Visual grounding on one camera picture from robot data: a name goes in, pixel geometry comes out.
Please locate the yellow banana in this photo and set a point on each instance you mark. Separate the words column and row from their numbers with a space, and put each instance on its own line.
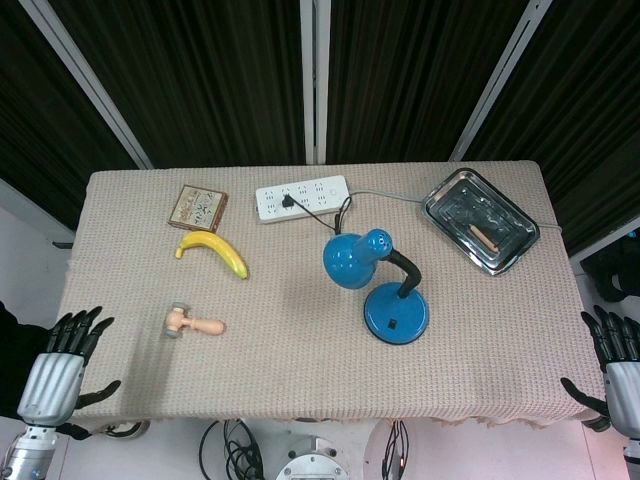
column 220, row 250

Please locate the stainless steel tray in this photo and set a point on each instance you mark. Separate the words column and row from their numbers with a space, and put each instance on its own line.
column 480, row 220

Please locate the white metal frame post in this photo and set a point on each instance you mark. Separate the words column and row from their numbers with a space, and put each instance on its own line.
column 85, row 75
column 314, row 80
column 500, row 80

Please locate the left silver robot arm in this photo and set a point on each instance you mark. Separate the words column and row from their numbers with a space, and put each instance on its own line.
column 27, row 452

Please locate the wooden pencil-shaped stick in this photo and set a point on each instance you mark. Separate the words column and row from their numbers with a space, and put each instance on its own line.
column 484, row 236

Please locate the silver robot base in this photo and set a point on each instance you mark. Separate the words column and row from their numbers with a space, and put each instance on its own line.
column 312, row 460

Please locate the black pleated curtain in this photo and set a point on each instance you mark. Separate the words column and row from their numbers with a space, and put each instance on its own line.
column 210, row 75

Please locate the brown printed box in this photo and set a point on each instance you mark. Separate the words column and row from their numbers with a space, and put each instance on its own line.
column 197, row 207

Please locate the white power strip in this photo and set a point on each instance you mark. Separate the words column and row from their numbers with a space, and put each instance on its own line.
column 300, row 197

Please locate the toy wooden mallet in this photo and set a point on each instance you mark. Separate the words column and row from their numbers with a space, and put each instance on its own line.
column 192, row 324

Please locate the blue desk lamp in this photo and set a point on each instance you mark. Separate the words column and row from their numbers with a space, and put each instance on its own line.
column 372, row 280

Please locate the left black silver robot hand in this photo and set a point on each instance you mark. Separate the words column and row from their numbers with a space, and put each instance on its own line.
column 52, row 372

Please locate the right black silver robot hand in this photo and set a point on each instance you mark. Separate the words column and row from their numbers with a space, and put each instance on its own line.
column 622, row 380

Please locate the beige woven tablecloth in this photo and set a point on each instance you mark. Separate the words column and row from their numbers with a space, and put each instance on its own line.
column 300, row 350

